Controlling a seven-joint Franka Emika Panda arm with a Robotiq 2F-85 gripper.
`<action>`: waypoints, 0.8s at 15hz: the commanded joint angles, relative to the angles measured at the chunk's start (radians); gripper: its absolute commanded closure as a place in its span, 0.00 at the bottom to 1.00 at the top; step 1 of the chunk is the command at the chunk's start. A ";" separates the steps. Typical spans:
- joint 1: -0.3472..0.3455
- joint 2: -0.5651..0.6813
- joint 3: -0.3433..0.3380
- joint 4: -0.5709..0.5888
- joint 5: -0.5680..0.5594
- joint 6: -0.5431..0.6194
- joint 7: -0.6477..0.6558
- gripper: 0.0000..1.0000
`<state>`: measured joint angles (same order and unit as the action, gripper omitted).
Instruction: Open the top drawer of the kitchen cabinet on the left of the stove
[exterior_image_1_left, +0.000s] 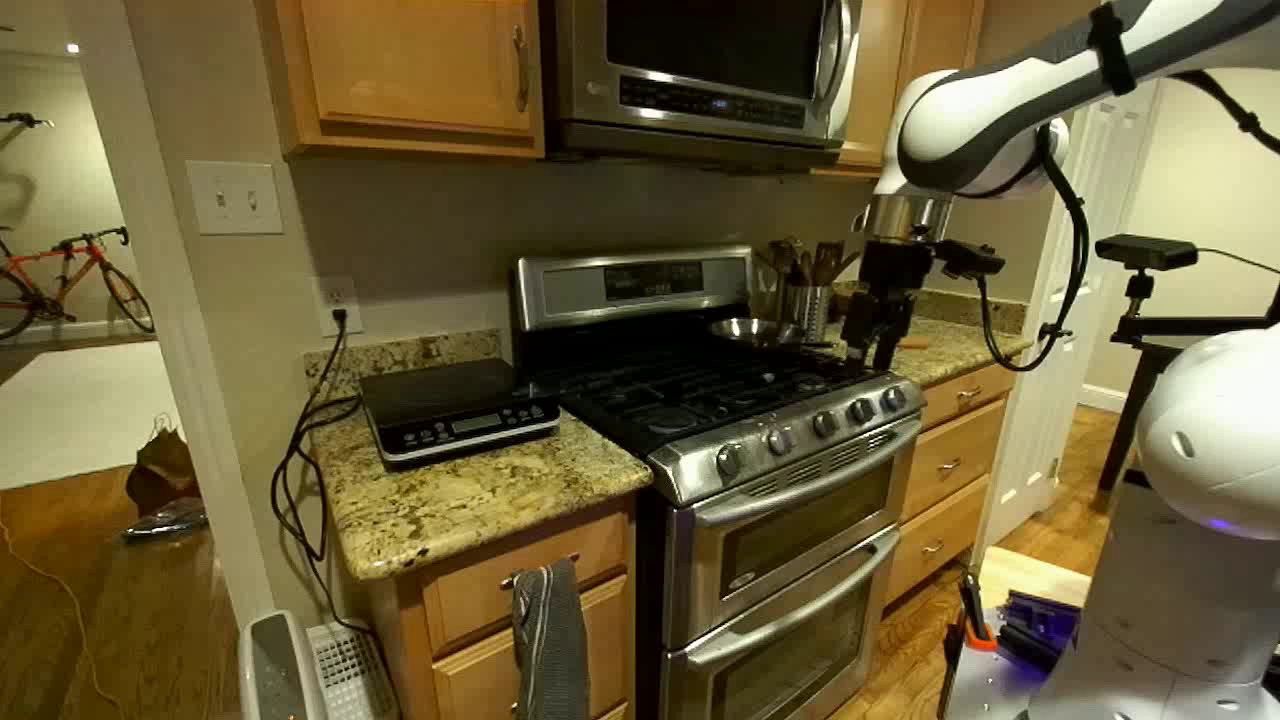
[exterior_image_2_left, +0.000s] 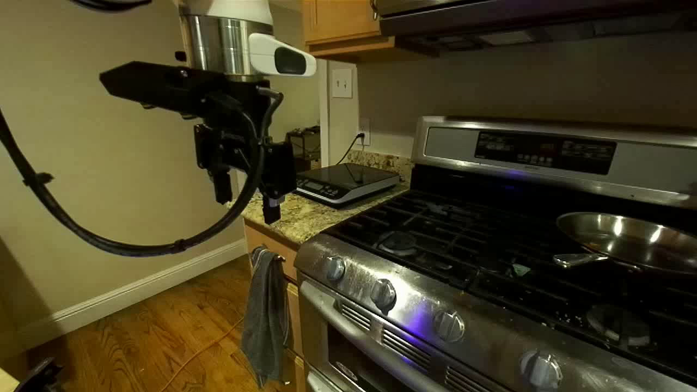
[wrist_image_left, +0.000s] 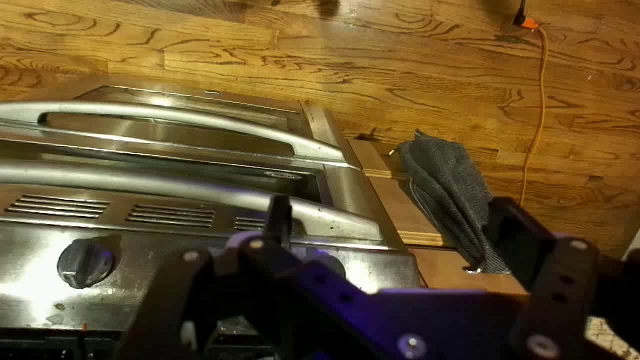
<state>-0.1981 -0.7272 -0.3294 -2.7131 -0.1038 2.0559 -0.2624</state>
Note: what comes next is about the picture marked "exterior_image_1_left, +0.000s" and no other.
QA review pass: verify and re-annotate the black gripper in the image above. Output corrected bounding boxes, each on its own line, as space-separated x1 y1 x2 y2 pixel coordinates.
837 235 940 381

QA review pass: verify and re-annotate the wooden drawer with metal handle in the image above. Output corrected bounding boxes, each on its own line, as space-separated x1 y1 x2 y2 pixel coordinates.
411 508 635 659

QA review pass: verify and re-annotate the shallow wooden drawer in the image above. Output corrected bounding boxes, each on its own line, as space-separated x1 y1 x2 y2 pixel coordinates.
917 360 1021 433

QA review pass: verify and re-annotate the medium wooden drawer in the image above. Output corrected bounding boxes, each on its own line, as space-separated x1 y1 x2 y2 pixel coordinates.
902 396 1011 520

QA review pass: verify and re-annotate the stainless steel gas stove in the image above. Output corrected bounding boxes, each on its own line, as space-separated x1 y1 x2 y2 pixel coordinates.
511 243 931 720

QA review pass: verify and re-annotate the deep wooden drawer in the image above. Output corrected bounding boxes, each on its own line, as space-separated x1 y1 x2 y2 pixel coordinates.
881 475 991 611

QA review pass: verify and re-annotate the tall wooden drawer front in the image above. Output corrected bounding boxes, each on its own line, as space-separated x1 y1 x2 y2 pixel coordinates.
429 570 635 720

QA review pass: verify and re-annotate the utensil holder with utensils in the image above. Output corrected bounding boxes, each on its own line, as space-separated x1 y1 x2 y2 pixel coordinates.
757 235 853 342

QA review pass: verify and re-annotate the steel frying pan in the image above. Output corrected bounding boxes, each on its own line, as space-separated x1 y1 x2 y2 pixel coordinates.
705 313 803 357

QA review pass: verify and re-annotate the white door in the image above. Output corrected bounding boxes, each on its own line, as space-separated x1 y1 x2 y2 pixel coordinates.
973 74 1168 552

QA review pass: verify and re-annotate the stainless steel microwave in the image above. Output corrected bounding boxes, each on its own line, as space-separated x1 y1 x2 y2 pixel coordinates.
539 0 867 171

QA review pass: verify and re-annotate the dark blue floor device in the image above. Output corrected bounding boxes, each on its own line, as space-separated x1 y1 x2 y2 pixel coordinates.
935 570 1075 720

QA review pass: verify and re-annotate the black induction cooktop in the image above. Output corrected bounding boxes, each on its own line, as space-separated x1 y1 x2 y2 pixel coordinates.
355 357 564 472

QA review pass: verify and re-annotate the gray hanging towel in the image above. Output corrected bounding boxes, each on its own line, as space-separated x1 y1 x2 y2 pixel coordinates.
510 556 597 720

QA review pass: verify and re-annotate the white space heater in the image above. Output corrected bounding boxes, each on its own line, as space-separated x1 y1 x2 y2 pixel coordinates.
236 609 399 720

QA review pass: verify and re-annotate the brown bag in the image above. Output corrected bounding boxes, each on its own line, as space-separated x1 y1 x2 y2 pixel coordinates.
125 428 214 543

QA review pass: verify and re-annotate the red bicycle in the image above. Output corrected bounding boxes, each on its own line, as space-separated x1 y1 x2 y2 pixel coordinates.
0 223 160 342

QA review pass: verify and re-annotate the white rug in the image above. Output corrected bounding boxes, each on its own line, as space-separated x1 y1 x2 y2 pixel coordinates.
0 337 186 495

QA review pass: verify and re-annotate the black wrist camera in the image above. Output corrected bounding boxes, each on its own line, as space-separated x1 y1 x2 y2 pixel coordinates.
931 235 1009 282

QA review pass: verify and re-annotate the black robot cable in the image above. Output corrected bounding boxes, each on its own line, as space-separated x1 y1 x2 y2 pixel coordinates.
978 147 1097 376

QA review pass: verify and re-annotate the narrow wooden wall cabinet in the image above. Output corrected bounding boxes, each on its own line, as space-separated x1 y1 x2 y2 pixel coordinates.
807 0 991 182

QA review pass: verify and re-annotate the black camera on stand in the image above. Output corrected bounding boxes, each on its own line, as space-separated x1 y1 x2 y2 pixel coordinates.
1092 233 1280 499

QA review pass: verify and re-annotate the white wall outlet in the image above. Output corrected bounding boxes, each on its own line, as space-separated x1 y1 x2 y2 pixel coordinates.
315 295 369 341

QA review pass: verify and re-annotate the black power cable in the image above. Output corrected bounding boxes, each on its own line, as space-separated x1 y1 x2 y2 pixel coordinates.
269 308 379 639

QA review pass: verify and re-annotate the white light switch plate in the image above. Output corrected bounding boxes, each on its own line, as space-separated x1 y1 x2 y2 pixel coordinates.
186 154 289 238

